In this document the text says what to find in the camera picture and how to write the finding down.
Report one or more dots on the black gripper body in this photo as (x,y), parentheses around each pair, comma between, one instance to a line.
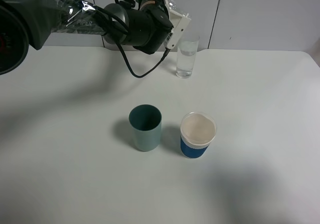
(149,26)

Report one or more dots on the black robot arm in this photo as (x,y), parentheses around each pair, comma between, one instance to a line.
(29,23)

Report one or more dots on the green plastic cup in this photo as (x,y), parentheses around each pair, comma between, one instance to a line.
(145,121)

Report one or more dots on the blue white paper cup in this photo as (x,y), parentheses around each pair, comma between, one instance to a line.
(198,130)

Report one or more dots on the tall clear drinking glass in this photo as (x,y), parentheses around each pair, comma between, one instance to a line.
(186,54)

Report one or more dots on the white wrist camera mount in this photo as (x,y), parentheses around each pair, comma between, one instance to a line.
(180,21)

